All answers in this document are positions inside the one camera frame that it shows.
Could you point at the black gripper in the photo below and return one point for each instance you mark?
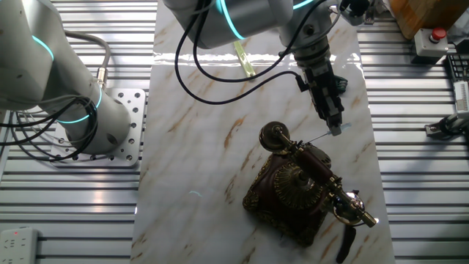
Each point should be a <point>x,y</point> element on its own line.
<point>320,84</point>

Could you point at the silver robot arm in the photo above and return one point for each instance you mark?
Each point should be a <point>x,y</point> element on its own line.
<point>36,73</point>

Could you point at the green hex key set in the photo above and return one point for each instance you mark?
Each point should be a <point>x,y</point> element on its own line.
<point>342,86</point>

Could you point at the yellow-green fly swatter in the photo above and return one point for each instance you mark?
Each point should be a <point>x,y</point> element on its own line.
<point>249,69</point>

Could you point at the small dark metal clamp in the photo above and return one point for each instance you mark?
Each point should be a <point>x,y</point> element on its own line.
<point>370,14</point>

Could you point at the black fuzzy microphone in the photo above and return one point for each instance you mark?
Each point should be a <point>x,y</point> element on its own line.
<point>358,6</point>

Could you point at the red emergency stop button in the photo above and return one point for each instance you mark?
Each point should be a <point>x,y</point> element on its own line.
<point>428,45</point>

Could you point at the brown cardboard box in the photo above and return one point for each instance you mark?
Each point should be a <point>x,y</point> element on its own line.
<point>425,14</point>

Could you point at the black keyboard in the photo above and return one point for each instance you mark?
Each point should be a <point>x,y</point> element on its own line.
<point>459,67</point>

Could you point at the white crumpled sheet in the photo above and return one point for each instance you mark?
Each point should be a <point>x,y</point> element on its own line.
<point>461,31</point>

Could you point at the white power strip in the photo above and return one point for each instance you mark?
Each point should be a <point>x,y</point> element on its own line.
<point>16,245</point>

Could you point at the metal camera mount clamp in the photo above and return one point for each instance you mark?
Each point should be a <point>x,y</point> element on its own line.
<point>448,126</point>

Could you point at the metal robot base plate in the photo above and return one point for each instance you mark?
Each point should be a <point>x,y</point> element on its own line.
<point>135,110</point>

